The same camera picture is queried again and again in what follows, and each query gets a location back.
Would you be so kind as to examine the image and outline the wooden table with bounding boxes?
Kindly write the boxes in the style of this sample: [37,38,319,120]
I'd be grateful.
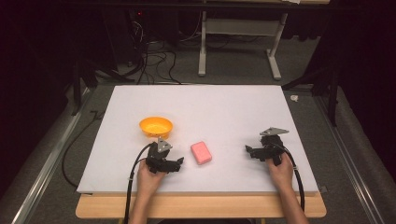
[75,190,328,219]

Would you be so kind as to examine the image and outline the orange plastic bowl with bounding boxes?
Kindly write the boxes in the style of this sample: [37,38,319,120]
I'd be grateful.
[138,116,175,140]

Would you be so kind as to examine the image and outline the tangle of black floor cables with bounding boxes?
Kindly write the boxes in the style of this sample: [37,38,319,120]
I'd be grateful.
[122,18,183,86]

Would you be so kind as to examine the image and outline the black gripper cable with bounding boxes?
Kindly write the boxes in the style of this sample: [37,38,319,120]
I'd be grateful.
[270,141,306,213]
[123,142,156,224]

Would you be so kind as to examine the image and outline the thin black floor cable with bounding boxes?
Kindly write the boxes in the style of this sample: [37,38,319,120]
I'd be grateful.
[61,109,106,189]

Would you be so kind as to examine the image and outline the aluminium rail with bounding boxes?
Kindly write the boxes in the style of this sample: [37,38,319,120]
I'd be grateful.
[11,88,96,224]
[313,94,388,224]

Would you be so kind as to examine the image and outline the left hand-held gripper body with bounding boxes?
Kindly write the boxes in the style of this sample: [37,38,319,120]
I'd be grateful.
[145,137,177,175]

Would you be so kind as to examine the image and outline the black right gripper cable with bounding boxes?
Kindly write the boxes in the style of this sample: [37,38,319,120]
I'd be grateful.
[270,141,306,213]

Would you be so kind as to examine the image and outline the person's left hand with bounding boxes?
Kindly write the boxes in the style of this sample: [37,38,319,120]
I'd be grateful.
[136,160,166,196]

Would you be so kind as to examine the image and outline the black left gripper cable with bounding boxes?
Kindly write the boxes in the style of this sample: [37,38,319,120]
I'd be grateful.
[123,142,156,224]

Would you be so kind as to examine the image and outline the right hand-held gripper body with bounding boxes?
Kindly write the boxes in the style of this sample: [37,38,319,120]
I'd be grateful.
[252,126,290,166]

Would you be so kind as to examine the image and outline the black metal stand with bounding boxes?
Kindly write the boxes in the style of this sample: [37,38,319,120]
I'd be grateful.
[70,57,135,117]
[280,60,341,128]

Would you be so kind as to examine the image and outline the white foam board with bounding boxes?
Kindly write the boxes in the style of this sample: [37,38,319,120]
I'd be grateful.
[76,84,319,196]

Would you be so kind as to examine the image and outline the person's right hand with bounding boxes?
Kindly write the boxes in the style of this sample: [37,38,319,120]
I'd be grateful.
[266,153,295,191]

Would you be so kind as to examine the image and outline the white metal desk frame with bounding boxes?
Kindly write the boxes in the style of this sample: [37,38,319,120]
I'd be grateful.
[197,9,290,81]

